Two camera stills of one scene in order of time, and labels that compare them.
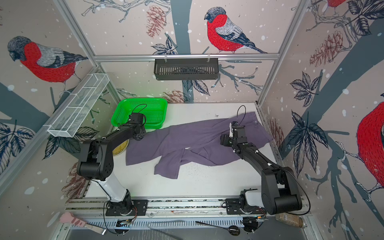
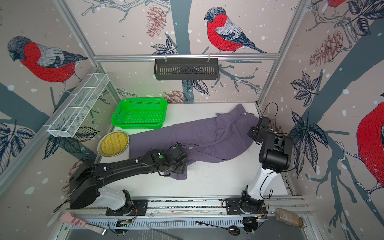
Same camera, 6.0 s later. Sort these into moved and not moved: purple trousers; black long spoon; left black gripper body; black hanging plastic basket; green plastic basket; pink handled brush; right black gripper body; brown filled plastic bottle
Moved: right black gripper body; left black gripper body; purple trousers
Not moved: black hanging plastic basket; green plastic basket; black long spoon; pink handled brush; brown filled plastic bottle
